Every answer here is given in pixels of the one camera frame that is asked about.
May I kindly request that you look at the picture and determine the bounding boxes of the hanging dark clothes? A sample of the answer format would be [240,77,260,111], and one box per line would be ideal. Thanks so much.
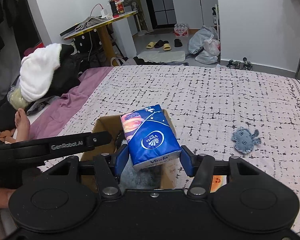
[0,0,38,58]

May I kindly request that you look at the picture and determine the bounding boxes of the black and white plush pouch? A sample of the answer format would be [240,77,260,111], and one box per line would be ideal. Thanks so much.
[114,129,128,151]

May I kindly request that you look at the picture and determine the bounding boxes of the black flat board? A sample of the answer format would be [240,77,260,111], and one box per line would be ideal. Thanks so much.
[60,26,78,37]

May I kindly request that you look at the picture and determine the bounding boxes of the dark clothes pile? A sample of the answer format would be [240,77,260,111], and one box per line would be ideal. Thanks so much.
[49,44,91,98]

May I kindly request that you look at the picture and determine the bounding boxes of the purple bedsheet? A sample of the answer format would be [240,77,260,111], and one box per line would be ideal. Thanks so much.
[29,66,113,140]

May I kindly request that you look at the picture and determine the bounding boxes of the bare foot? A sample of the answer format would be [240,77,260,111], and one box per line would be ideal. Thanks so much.
[11,108,31,142]

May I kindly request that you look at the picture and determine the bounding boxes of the white plastic bags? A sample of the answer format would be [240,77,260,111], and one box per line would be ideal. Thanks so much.
[188,25,221,64]

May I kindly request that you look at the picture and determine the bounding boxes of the white fluffy garment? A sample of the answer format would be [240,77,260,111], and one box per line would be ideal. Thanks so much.
[19,43,63,102]

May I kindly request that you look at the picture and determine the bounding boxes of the white standing fan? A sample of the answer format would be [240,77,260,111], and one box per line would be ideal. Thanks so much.
[129,1,155,35]

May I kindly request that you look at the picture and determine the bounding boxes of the grey fluffy cloth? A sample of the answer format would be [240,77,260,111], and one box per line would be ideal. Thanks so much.
[119,164,166,189]

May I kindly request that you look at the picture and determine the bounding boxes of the yellowish item in plastic bag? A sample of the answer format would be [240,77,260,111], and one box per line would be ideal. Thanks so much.
[8,84,31,110]

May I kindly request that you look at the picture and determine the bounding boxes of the grey floor mat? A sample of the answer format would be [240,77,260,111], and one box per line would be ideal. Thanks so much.
[136,50,186,63]

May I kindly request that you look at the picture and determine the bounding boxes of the person's left hand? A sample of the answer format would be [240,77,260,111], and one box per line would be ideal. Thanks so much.
[0,187,17,211]

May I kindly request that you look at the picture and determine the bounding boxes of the white kitchen cabinet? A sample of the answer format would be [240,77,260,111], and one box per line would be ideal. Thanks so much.
[172,0,218,31]

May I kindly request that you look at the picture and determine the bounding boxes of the red snack box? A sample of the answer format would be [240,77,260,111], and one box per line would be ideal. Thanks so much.
[109,0,126,18]

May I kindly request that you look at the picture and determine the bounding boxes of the dark glass door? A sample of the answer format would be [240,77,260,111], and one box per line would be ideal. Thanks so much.
[140,0,177,31]

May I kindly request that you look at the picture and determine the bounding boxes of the grey-blue plush toy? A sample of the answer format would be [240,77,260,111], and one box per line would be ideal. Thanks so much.
[231,127,262,155]

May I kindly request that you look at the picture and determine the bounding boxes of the dark sandals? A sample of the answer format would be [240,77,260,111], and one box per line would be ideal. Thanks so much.
[226,57,253,71]

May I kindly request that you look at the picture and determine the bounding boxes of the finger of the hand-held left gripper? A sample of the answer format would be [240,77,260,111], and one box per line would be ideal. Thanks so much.
[86,131,113,149]

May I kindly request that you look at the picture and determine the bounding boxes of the blue tissue pack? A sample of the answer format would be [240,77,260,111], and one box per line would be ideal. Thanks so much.
[120,104,182,172]

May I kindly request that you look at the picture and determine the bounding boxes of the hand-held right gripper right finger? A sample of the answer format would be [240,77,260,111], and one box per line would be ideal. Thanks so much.
[180,145,263,197]

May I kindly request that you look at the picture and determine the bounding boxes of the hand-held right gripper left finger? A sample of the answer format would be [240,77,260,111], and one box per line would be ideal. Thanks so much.
[44,145,129,198]

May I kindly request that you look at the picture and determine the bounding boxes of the pack of water bottles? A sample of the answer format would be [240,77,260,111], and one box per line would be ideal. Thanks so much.
[174,23,191,37]

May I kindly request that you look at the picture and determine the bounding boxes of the burger plush toy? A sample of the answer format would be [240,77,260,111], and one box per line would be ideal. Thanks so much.
[211,175,227,193]

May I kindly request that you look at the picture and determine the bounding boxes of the oval table with yellow edge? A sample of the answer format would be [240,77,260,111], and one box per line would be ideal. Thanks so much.
[60,11,138,61]

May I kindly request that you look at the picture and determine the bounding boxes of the black polka dot box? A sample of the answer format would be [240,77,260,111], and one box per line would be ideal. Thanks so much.
[72,32,93,53]

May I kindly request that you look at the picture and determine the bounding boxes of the brown cardboard box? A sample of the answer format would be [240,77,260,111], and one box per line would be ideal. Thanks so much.
[79,108,177,190]

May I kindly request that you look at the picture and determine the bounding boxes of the white charger with cable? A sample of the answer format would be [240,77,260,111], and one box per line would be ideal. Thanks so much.
[90,4,108,18]

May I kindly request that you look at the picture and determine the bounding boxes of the white patterned blanket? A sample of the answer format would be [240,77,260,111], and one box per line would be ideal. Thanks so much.
[36,65,300,240]

